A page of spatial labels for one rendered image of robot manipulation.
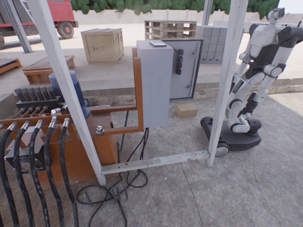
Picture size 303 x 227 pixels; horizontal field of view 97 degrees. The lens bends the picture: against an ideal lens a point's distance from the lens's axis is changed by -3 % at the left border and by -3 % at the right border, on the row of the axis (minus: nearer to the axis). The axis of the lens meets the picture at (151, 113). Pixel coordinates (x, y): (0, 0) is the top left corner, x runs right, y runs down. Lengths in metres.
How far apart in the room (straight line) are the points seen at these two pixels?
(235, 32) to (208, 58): 3.38
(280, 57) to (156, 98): 1.04
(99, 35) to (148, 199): 3.61
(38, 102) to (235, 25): 1.38
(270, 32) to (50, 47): 1.53
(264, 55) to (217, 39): 2.73
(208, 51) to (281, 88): 1.89
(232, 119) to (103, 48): 3.36
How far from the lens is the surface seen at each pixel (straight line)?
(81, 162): 1.48
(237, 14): 0.94
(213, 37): 4.24
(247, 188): 1.84
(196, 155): 1.56
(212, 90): 3.10
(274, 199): 1.92
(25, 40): 7.38
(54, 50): 0.81
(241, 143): 2.01
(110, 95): 2.70
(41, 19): 0.80
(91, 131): 1.29
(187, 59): 1.45
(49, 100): 1.30
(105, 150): 1.35
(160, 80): 0.97
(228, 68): 1.01
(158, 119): 1.13
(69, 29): 11.12
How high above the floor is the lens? 1.41
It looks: 35 degrees down
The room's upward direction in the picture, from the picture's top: straight up
